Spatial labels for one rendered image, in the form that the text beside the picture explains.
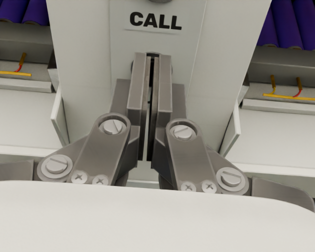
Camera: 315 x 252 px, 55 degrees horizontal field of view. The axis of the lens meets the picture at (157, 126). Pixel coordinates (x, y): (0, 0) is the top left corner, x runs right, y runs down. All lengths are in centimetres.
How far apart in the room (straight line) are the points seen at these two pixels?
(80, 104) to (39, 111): 6
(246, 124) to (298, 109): 4
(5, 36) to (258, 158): 20
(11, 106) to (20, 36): 5
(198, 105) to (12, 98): 14
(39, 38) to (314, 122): 21
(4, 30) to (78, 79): 10
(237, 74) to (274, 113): 9
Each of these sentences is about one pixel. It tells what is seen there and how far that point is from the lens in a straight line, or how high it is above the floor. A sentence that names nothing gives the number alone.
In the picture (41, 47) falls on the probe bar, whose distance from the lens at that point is 24.
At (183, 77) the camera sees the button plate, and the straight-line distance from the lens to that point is 15.
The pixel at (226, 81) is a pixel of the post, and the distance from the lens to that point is 16.
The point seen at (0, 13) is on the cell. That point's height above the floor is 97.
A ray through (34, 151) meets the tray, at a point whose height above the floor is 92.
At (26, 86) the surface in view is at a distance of 24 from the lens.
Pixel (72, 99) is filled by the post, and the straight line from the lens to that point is 17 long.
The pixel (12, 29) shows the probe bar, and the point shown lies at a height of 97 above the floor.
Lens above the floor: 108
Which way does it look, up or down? 44 degrees down
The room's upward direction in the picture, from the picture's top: 7 degrees clockwise
